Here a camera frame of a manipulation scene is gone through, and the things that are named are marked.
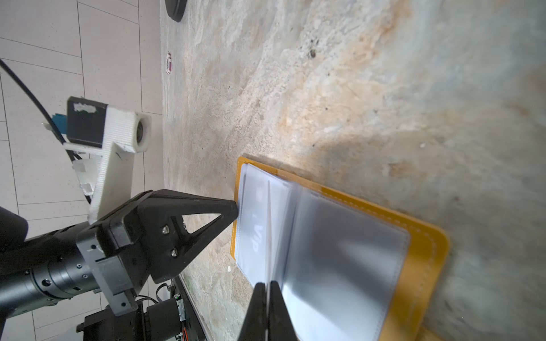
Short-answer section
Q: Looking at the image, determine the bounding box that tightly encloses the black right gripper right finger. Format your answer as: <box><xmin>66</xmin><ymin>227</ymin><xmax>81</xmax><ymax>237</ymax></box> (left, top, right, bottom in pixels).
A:
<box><xmin>267</xmin><ymin>281</ymin><xmax>298</xmax><ymax>341</ymax></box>

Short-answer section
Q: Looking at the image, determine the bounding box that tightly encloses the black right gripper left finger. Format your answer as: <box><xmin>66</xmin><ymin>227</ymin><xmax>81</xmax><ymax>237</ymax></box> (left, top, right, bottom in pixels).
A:
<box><xmin>237</xmin><ymin>283</ymin><xmax>267</xmax><ymax>341</ymax></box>

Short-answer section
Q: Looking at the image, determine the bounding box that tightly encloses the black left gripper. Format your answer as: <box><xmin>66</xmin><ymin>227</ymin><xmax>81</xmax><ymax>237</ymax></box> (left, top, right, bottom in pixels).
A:
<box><xmin>76</xmin><ymin>189</ymin><xmax>238</xmax><ymax>316</ymax></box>

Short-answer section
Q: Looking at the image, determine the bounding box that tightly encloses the yellow leather card holder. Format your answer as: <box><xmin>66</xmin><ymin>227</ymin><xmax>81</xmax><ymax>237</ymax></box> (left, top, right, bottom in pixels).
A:
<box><xmin>235</xmin><ymin>157</ymin><xmax>450</xmax><ymax>340</ymax></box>

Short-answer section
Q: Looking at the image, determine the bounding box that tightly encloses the black VIP card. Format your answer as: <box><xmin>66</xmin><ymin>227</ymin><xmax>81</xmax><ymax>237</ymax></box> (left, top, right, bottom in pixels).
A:
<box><xmin>235</xmin><ymin>164</ymin><xmax>269</xmax><ymax>286</ymax></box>
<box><xmin>265</xmin><ymin>181</ymin><xmax>272</xmax><ymax>294</ymax></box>

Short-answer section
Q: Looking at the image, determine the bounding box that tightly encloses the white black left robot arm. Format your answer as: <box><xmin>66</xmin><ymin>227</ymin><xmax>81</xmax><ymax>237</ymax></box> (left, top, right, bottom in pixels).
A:
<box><xmin>1</xmin><ymin>189</ymin><xmax>238</xmax><ymax>321</ymax></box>

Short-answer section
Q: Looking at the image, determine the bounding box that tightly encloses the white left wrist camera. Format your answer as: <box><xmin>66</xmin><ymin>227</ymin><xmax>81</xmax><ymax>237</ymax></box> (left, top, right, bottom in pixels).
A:
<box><xmin>44</xmin><ymin>97</ymin><xmax>152</xmax><ymax>224</ymax></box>

